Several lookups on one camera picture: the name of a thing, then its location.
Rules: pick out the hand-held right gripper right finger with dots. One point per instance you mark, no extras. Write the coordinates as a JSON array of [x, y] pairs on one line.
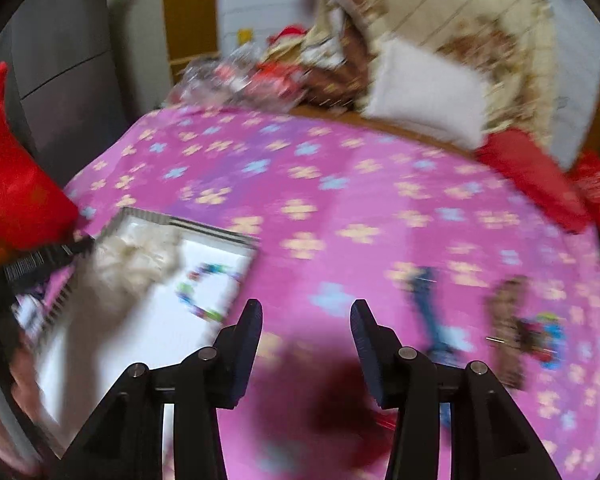
[[366, 355]]

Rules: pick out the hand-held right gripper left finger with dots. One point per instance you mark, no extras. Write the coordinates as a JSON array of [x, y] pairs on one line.
[[247, 350]]

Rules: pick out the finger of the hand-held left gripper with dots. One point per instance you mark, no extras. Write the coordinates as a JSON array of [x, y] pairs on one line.
[[45, 259]]

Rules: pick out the blue wrist watch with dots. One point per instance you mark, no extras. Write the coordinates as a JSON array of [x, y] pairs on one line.
[[427, 310]]

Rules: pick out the white tray with striped rim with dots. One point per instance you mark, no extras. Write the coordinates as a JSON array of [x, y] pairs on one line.
[[130, 345]]

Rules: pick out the brown scrunchie with leopard bow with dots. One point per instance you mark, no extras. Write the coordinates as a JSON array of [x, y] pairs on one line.
[[505, 320]]

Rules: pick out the person's left hand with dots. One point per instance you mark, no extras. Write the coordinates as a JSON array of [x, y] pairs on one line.
[[25, 390]]

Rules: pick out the large red bag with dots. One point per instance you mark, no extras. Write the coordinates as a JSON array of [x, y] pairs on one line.
[[15, 195]]

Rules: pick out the cream fluffy scrunchie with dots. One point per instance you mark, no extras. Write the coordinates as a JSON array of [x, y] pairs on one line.
[[135, 255]]

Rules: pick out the pink flower blanket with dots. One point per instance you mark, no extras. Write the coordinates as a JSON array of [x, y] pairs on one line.
[[355, 200]]

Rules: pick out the red folded cloth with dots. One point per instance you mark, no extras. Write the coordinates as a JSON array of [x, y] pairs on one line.
[[530, 175]]

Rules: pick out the pile of clear plastic packets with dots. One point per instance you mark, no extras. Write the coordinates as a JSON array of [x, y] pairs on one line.
[[230, 72]]

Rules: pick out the white pillow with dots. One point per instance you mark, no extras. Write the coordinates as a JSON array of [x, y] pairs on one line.
[[420, 90]]

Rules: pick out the red hat plush toy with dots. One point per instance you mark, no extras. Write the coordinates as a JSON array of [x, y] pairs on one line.
[[286, 35]]

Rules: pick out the beige floral quilt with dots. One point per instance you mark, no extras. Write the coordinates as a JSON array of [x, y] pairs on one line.
[[470, 20]]

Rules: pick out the wooden door frame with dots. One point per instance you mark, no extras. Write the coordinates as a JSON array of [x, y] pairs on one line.
[[190, 15]]

